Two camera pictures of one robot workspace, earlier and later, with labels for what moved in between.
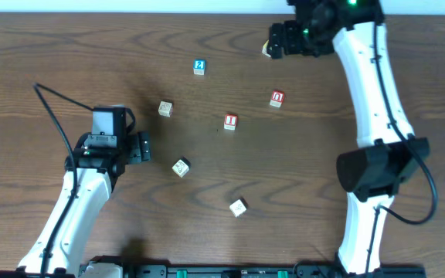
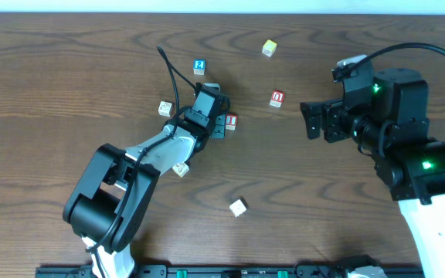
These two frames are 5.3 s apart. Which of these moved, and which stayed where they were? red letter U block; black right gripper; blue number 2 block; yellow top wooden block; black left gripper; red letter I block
Moved: black left gripper; black right gripper
Stayed: red letter I block; blue number 2 block; yellow top wooden block; red letter U block
